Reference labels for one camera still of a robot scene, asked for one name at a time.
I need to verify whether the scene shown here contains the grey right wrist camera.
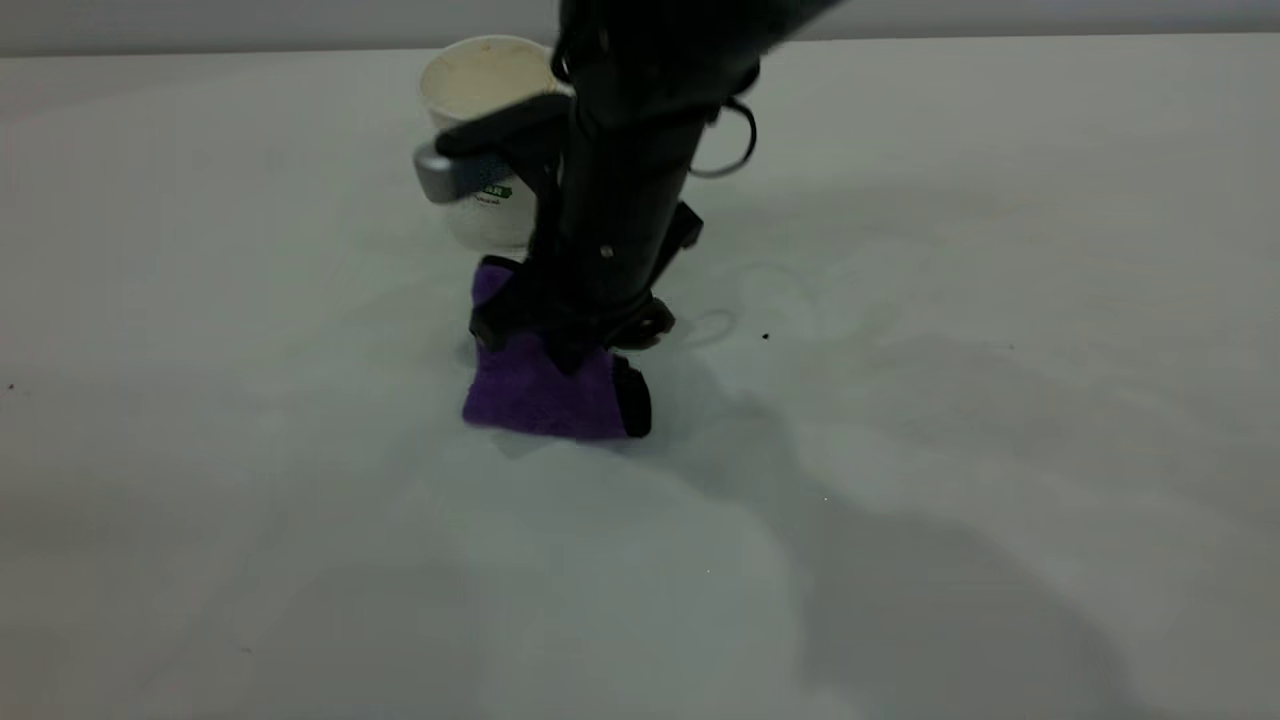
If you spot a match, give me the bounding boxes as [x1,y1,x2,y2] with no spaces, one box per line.
[413,93,573,207]

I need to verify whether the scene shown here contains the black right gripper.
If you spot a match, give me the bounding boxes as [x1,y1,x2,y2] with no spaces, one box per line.
[468,100,705,377]

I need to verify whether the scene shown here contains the purple cloth black trim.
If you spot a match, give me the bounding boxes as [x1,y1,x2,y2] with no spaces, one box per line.
[461,256,653,442]

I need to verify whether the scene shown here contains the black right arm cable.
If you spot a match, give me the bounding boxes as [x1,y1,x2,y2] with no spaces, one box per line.
[688,96,758,181]

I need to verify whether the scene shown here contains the white paper cup green print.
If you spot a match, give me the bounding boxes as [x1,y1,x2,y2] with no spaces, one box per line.
[418,36,563,253]

